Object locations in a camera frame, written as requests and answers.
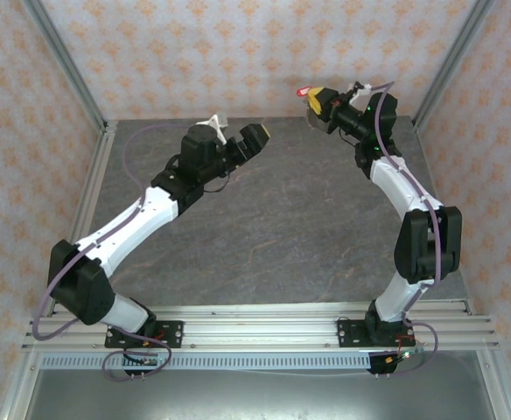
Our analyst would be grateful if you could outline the slotted grey cable duct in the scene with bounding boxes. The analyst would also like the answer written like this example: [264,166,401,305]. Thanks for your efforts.
[40,353,373,373]

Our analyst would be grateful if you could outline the aluminium frame post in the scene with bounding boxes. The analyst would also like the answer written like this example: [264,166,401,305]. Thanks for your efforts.
[21,0,109,133]
[411,0,496,129]

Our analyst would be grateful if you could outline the aluminium frame rail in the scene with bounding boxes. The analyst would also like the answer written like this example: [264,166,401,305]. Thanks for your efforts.
[473,347,511,420]
[0,349,43,420]

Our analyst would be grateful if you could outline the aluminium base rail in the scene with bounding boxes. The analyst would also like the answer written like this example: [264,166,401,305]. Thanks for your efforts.
[21,304,501,354]

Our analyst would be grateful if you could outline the grey sheet metal panel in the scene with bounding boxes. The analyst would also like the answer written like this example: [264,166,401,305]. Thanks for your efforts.
[23,369,497,420]

